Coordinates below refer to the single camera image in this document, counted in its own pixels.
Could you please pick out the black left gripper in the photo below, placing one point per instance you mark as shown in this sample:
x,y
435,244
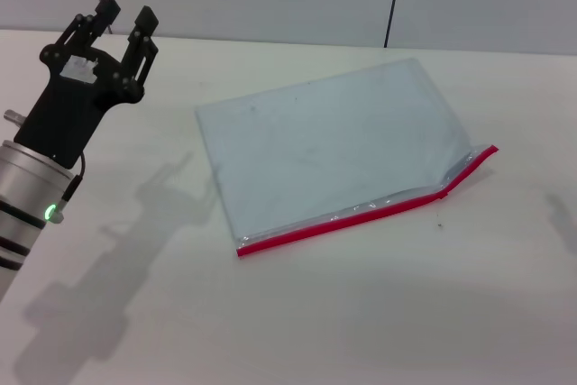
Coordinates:
x,y
67,105

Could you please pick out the clear document bag red zipper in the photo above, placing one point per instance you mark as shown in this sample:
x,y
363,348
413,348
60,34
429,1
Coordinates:
x,y
333,146

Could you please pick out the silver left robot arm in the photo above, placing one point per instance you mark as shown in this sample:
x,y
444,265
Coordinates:
x,y
27,191

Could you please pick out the silver metal connector stud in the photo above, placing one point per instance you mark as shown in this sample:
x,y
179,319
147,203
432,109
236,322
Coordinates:
x,y
13,117

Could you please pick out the small red zipper slider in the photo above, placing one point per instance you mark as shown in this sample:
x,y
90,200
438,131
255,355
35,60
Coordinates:
x,y
444,196

